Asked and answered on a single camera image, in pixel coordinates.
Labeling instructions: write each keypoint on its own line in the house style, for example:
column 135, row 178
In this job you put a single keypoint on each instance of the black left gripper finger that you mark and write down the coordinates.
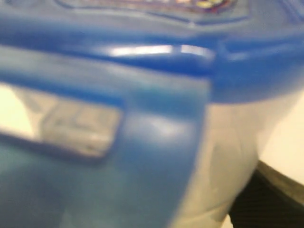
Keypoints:
column 270, row 200

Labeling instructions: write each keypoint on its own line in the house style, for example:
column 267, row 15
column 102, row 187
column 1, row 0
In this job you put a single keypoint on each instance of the clear tall plastic container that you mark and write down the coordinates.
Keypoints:
column 234, row 138

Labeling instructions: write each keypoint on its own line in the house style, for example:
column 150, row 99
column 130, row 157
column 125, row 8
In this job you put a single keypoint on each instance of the blue container lid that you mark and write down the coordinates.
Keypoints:
column 140, row 113

